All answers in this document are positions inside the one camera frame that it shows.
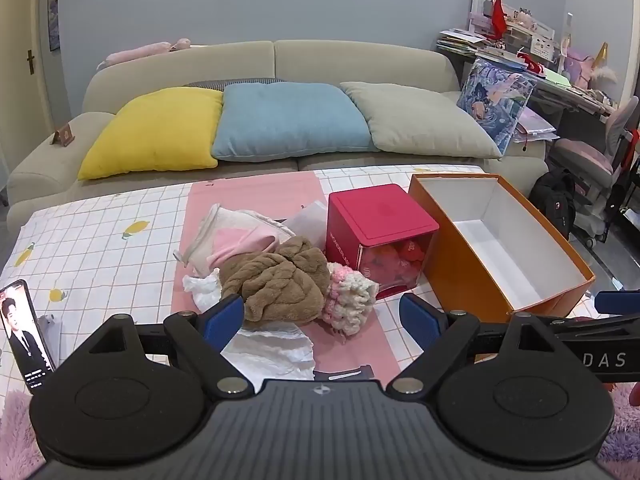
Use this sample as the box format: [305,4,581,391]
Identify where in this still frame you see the orange cardboard box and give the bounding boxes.
[408,173,597,317]

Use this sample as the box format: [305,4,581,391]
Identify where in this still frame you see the long pink plush toy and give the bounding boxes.
[96,37,192,72]

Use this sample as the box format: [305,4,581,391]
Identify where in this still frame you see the checked lemon print tablecloth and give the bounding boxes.
[0,162,601,411]

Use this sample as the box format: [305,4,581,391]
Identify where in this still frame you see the white plastic bag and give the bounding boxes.
[220,322,316,382]

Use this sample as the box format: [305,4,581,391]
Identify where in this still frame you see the beige fabric sofa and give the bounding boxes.
[7,39,551,211]

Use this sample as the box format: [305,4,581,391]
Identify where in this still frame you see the yellow cushion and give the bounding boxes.
[77,86,224,181]

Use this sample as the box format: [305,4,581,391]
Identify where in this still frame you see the cluttered grey desk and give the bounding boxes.
[435,42,618,116]

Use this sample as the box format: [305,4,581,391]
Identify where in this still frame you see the small white tissue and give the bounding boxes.
[182,268,223,312]

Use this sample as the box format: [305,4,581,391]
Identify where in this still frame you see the pink desk chair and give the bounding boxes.
[552,95,640,248]

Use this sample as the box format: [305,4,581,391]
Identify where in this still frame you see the red hanging ornament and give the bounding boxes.
[487,0,508,37]

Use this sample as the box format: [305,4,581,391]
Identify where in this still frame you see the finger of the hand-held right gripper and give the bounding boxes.
[594,290,640,316]
[549,312,640,343]

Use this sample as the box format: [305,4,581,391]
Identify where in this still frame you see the grey phone stand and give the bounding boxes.
[37,312,63,361]

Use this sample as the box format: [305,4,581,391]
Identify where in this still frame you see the red lidded clear box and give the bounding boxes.
[325,184,441,301]

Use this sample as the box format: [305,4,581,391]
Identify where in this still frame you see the pink and cream crochet piece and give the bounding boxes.
[321,261,379,336]

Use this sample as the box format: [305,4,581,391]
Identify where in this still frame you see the desk calendar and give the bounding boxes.
[530,35,557,64]

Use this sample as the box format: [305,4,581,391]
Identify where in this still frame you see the small red bow ornament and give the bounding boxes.
[517,52,546,76]

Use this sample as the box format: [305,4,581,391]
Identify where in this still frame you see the stack of papers and books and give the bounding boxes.
[437,27,488,56]

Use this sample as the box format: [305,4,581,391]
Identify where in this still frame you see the blue cartoon print cushion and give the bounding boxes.
[456,57,538,156]

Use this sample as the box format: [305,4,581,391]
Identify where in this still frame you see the pink plastic folders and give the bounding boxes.
[515,110,561,144]

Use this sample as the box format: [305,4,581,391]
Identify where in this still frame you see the framed wall picture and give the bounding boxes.
[47,0,62,52]

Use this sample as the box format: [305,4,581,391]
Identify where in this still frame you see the black metal rack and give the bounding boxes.
[612,130,640,241]

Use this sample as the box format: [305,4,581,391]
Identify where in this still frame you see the black backpack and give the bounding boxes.
[529,170,578,241]

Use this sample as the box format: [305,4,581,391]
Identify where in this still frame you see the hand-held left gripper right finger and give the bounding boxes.
[387,293,571,394]

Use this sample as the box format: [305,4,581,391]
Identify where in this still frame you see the clear plastic bag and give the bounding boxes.
[287,201,331,250]

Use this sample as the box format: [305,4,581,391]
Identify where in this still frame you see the beige cushion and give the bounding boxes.
[340,81,502,161]

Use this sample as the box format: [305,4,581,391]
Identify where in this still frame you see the pink cloth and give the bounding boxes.
[206,225,281,271]

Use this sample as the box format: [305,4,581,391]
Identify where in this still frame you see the pink unicorn bag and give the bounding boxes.
[567,45,618,88]

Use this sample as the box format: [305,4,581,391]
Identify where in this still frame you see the pink fluffy rug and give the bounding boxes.
[0,382,640,477]

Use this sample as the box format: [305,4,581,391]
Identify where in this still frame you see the brown fluffy towel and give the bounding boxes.
[219,236,331,323]

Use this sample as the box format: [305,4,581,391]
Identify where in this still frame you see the light blue cushion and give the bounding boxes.
[211,82,381,162]

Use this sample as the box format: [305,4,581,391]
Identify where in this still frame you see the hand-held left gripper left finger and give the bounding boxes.
[77,294,253,397]

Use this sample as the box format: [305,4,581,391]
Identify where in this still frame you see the grey mesh mat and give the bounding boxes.
[182,77,288,92]

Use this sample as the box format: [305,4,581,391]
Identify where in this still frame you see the black smartphone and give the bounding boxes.
[0,280,56,391]

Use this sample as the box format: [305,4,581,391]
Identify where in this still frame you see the cream cloth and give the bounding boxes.
[173,203,297,278]

